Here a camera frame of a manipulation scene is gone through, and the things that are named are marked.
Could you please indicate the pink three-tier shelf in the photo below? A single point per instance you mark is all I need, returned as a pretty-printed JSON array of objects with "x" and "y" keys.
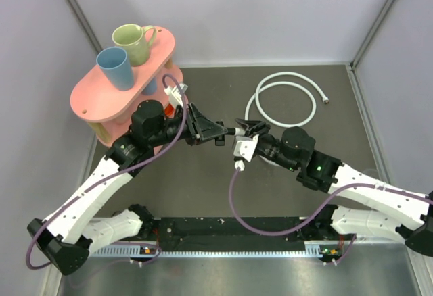
[{"x": 106, "y": 109}]

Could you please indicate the clear plastic cup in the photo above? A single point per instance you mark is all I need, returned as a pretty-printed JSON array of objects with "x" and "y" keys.
[{"x": 372, "y": 175}]

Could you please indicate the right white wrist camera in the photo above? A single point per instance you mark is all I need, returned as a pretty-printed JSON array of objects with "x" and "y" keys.
[{"x": 243, "y": 150}]

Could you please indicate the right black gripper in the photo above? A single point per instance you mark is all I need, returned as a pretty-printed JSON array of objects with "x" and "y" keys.
[{"x": 249, "y": 124}]

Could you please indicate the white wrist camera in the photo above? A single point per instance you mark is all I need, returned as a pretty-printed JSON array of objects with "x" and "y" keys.
[
  {"x": 175, "y": 95},
  {"x": 243, "y": 150}
]

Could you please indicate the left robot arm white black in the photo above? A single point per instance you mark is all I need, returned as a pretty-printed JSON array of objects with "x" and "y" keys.
[{"x": 67, "y": 237}]

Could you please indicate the green ceramic mug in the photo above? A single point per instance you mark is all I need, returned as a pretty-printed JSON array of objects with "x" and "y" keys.
[{"x": 136, "y": 41}]

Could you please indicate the small blue cup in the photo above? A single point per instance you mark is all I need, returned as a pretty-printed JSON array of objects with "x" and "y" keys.
[{"x": 151, "y": 87}]

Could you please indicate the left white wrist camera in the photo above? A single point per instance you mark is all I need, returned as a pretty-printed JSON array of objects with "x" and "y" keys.
[{"x": 175, "y": 95}]

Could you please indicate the orange bowl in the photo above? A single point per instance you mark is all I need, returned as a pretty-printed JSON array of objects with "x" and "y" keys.
[{"x": 169, "y": 110}]

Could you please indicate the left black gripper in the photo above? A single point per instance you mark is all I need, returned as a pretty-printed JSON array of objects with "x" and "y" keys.
[{"x": 200, "y": 128}]

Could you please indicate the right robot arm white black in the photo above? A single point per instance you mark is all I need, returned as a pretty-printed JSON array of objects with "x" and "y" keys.
[{"x": 357, "y": 204}]

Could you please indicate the blue plastic cup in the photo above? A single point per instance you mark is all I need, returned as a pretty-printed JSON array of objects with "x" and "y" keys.
[{"x": 114, "y": 63}]

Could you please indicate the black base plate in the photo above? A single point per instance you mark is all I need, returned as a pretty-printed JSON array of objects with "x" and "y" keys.
[{"x": 229, "y": 226}]

